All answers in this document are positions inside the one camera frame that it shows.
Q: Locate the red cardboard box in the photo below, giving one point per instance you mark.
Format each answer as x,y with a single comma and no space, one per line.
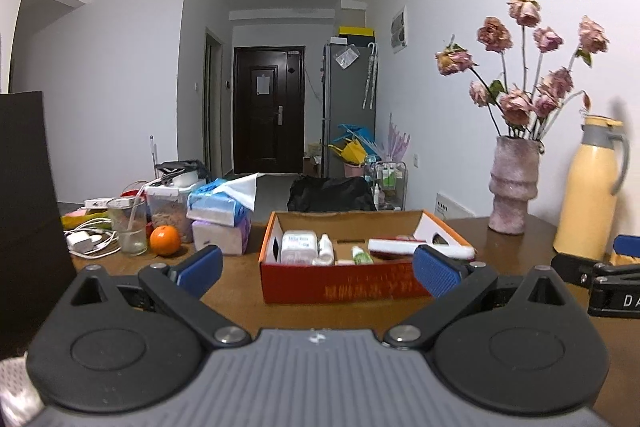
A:
340,287

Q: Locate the small white bottle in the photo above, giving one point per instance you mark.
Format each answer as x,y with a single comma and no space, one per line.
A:
325,249

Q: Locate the clear plastic food container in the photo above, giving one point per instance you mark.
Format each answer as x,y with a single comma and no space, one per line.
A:
167,212

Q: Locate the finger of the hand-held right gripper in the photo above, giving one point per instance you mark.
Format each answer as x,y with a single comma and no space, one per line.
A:
629,246
575,268

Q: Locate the small white flat box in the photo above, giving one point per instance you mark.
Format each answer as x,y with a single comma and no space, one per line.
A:
97,203

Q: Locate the yellow banana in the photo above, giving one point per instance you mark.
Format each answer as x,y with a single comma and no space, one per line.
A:
82,222

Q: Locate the blue and yellow bags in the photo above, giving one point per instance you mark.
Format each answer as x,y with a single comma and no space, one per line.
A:
352,149

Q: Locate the purple dried bouquet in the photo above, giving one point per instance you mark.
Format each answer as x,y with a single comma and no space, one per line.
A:
396,139

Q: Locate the white cotton buds box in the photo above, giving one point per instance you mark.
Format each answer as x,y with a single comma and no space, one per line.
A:
299,249

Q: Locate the red and white lint brush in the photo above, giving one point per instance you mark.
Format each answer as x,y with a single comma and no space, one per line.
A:
395,248

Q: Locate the yellow box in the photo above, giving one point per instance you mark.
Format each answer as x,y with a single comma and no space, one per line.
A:
356,31

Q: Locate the yellow thermos jug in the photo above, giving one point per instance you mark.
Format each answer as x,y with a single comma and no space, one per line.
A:
587,197

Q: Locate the white wall panel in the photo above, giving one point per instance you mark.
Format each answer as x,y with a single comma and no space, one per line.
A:
398,29

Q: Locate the dried pink roses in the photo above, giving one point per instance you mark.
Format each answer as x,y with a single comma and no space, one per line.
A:
517,102

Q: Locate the white tissue pack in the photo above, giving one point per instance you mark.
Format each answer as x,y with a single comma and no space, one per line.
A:
220,238

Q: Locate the white folded umbrella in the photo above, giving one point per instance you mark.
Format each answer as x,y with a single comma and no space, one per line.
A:
370,77

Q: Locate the black paper bag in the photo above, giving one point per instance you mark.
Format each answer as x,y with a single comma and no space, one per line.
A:
25,207

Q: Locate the dark entrance door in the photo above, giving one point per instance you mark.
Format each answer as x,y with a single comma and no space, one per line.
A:
267,127

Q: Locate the grey refrigerator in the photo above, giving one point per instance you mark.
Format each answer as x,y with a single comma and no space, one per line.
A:
347,97

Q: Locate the blue tissue pack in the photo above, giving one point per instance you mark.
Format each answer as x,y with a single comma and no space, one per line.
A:
215,207

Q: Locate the orange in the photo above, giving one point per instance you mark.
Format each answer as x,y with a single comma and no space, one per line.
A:
164,241

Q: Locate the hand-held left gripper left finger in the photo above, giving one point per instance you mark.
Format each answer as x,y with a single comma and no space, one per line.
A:
200,269

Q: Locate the white trolley with bottles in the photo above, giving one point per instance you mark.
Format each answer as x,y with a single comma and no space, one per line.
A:
387,184

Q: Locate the clear glass cup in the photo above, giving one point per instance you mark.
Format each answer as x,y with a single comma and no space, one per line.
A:
127,232

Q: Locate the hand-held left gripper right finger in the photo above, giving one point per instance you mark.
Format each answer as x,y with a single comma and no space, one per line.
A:
435,272

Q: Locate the green spray bottle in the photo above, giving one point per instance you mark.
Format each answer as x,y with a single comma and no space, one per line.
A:
361,256

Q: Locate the pink ceramic vase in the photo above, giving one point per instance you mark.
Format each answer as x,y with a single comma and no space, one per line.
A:
514,187

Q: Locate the white wall heater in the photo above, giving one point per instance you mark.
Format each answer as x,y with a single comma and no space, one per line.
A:
452,207

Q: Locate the person's knit clothing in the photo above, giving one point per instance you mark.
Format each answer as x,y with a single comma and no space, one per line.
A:
15,387

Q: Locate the paper on refrigerator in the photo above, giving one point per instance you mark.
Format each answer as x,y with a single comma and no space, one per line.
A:
347,58

